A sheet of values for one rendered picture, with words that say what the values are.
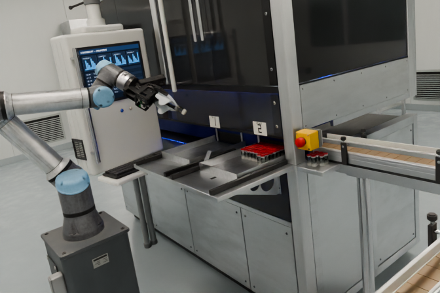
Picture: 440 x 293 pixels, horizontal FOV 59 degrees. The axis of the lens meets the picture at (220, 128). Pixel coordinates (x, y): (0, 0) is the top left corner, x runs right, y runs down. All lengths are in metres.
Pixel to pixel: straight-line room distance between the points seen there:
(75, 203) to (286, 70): 0.93
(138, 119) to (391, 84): 1.40
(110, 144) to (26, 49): 4.67
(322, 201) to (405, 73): 0.87
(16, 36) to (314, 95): 5.61
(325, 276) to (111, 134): 1.32
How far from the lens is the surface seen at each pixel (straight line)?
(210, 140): 2.15
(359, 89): 1.94
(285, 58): 1.56
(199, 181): 1.60
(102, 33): 2.24
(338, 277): 2.09
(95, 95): 1.45
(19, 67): 6.74
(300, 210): 1.72
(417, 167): 1.47
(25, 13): 6.83
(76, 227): 1.54
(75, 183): 1.49
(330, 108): 1.77
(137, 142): 2.34
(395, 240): 2.46
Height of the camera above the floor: 1.43
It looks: 13 degrees down
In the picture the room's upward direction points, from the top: 8 degrees counter-clockwise
